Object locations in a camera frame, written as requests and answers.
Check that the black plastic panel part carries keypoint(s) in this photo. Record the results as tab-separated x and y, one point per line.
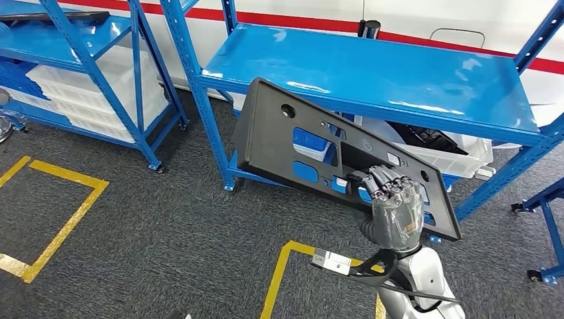
264	132
66	16

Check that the blue metal shelf rack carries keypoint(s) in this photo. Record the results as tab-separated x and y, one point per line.
546	229
352	66
44	39

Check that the white plastic crate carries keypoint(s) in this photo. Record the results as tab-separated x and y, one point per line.
310	155
97	125
154	101
458	163
112	64

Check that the black plastic parts bundle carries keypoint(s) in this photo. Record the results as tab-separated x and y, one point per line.
427	138

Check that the grey floor socket plate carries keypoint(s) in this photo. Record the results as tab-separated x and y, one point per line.
484	173

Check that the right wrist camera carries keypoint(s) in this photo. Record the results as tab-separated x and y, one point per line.
330	260

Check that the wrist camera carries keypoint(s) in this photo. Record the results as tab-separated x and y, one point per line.
330	260
178	315

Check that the black cylindrical post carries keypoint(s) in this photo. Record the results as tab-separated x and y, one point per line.
369	28

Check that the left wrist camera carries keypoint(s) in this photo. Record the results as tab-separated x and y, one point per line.
178	315

